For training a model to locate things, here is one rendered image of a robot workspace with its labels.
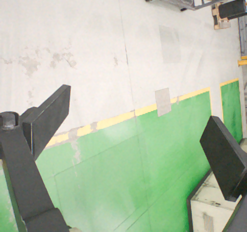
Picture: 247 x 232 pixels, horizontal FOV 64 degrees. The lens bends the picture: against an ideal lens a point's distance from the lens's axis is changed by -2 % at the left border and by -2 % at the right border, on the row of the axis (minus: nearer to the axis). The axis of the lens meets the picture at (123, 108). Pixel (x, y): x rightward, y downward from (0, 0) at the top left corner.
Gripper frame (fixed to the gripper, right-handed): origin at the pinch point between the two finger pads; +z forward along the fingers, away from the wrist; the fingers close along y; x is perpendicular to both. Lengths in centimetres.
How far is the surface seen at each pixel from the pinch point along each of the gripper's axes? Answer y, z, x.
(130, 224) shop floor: 36, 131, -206
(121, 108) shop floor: -2, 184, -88
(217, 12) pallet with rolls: 177, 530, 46
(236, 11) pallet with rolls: 213, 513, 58
